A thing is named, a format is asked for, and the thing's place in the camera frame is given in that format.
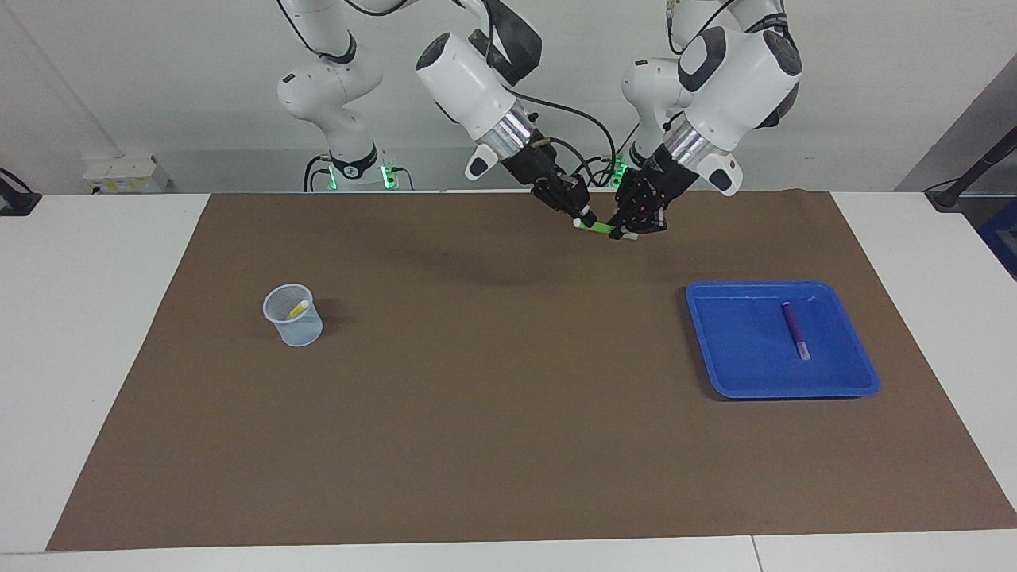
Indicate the yellow pen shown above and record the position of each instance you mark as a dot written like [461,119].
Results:
[298,310]

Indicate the white wall power strip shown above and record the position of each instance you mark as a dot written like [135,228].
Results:
[119,175]

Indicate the black stand pole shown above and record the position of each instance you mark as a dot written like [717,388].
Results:
[973,171]

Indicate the translucent plastic cup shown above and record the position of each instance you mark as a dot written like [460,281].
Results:
[298,334]

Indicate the black table clamp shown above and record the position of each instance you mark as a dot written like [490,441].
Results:
[16,202]

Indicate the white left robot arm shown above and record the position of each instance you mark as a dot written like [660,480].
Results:
[739,79]

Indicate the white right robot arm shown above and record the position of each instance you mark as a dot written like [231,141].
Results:
[469,79]

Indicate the blue plastic tray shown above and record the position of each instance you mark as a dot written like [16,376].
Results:
[755,357]

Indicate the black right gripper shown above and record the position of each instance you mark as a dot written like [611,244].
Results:
[540,171]

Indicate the green pen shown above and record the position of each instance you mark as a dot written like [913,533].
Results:
[596,227]

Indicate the blue object beside table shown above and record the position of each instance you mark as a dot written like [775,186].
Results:
[1003,230]

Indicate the purple pen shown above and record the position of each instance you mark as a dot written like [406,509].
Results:
[792,322]

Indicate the brown table mat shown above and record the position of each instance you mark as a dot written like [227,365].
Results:
[508,397]

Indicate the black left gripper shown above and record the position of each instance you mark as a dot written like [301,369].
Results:
[663,176]

